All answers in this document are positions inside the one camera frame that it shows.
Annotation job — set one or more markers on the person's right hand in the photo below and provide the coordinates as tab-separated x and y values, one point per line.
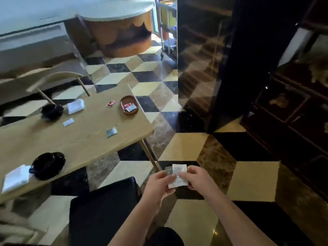
202	182

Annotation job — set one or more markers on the person's left hand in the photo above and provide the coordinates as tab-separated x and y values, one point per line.
155	187

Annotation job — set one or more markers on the person's right thumb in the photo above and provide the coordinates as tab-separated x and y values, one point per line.
183	176

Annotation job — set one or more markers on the person's left thumb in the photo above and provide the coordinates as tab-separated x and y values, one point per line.
169	179

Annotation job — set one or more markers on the white paper packet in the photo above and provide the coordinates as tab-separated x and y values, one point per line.
177	176

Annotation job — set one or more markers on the grey foil packet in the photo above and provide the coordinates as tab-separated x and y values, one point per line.
111	132
168	170

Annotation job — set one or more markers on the person's right forearm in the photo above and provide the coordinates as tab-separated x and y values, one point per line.
238	222

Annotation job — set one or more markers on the person's left forearm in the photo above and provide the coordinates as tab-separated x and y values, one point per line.
130	225

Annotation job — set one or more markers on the person's dark trousers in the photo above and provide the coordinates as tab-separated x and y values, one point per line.
164	236

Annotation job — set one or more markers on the black chair seat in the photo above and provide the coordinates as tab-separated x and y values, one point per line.
102	210

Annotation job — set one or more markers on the brown oval tray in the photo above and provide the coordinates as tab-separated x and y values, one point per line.
129	105

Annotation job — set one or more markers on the red packet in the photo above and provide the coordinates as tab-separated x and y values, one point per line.
126	106
110	103

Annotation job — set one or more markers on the wooden table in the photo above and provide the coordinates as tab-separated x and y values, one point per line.
74	133

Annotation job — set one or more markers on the small white packet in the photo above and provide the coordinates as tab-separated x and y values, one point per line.
68	122

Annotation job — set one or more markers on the white folded napkin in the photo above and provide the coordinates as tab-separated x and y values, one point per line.
16	178
75	106

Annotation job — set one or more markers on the black ashtray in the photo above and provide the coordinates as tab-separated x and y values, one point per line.
47	165
52	111

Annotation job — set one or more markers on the black glossy pillar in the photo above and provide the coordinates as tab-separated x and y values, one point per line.
256	61

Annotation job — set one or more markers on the wooden chair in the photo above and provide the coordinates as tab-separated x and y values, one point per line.
55	83

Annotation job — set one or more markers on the metal service cart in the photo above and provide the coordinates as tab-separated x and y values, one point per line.
167	25

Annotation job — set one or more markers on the round orange counter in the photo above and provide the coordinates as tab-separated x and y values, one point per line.
120	25

